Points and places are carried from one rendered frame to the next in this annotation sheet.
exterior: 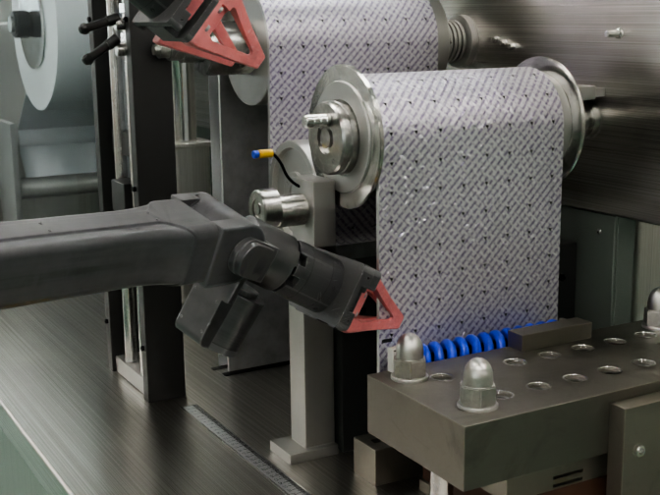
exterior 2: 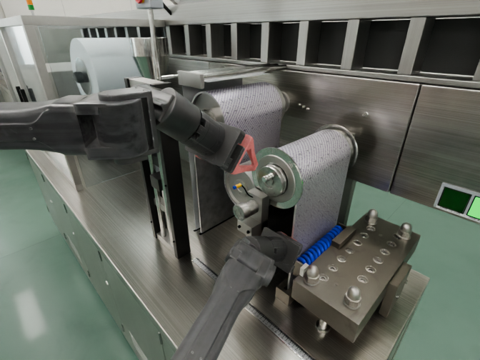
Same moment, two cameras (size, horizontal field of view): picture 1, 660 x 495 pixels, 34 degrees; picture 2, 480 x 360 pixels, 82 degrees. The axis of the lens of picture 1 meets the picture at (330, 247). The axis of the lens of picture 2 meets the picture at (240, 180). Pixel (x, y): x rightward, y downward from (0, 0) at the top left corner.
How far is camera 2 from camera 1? 65 cm
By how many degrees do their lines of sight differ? 21
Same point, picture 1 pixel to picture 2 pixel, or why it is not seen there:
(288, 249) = (270, 250)
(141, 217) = (231, 295)
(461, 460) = (353, 333)
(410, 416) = (320, 305)
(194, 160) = not seen: hidden behind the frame
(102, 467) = (176, 313)
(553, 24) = (330, 103)
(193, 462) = not seen: hidden behind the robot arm
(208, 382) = (196, 241)
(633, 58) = (372, 125)
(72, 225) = (207, 338)
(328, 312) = (281, 264)
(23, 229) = not seen: outside the picture
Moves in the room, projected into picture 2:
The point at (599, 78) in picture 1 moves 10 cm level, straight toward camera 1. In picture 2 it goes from (352, 128) to (367, 141)
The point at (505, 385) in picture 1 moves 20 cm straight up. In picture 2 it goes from (350, 281) to (368, 210)
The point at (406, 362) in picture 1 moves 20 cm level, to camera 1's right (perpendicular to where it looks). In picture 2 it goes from (313, 278) to (387, 262)
